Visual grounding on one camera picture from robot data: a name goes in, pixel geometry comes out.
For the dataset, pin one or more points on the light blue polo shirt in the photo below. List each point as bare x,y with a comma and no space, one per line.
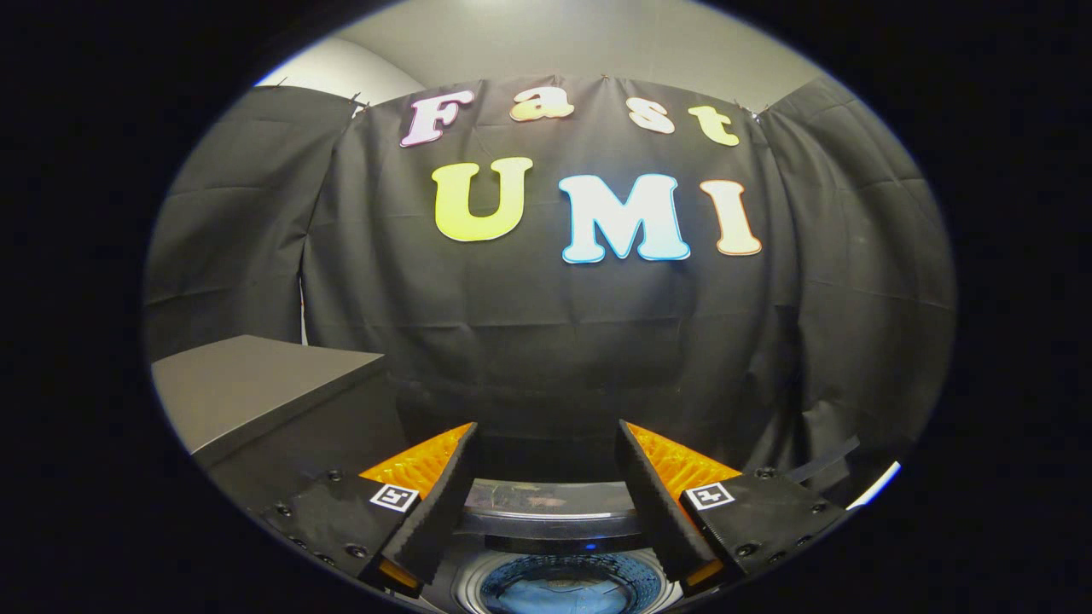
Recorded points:
563,599

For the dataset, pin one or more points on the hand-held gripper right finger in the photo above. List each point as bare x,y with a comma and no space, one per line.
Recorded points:
653,512

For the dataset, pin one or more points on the dark grey washing machine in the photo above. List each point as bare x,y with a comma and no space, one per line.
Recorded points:
554,539

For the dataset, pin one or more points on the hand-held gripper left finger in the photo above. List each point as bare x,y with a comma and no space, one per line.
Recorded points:
435,512

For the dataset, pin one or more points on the dark topped grey cabinet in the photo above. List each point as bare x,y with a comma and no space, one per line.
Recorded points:
247,384

